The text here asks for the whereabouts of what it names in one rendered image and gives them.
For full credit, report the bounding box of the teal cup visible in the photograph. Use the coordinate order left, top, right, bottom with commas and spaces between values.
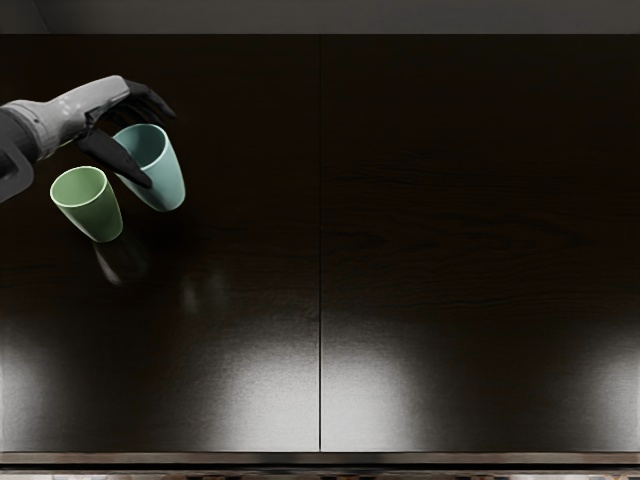
111, 123, 187, 212

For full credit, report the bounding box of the green cup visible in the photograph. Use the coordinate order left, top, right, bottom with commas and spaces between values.
49, 166, 124, 244

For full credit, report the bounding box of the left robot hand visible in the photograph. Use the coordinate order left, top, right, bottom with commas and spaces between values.
2, 74, 177, 190

